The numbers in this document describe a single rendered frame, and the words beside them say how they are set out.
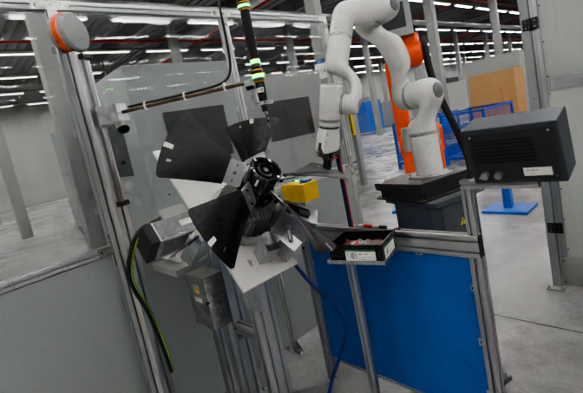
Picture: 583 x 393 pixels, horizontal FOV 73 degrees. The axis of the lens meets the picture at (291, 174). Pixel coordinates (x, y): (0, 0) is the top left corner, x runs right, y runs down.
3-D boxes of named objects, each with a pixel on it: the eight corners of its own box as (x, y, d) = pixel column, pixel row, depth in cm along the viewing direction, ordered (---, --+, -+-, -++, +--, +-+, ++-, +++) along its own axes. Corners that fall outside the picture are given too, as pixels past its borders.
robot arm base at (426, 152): (429, 171, 190) (422, 133, 188) (461, 170, 173) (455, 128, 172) (399, 180, 182) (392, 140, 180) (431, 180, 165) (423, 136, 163)
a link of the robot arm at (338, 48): (370, 43, 155) (360, 118, 151) (330, 42, 159) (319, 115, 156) (369, 32, 146) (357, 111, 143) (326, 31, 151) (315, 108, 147)
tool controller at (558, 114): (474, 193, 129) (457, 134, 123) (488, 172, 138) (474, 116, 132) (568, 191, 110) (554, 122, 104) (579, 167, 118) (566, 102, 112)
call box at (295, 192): (284, 205, 199) (280, 185, 197) (298, 199, 205) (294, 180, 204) (306, 206, 187) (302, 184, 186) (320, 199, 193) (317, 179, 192)
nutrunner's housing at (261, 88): (258, 112, 143) (232, -17, 138) (262, 112, 147) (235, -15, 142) (269, 110, 143) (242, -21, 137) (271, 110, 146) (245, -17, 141)
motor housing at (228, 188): (232, 250, 143) (244, 229, 135) (201, 203, 152) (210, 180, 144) (279, 229, 159) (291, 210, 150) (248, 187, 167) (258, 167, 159)
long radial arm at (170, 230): (217, 216, 151) (225, 197, 143) (227, 232, 148) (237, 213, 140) (144, 242, 132) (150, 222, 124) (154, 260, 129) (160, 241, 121)
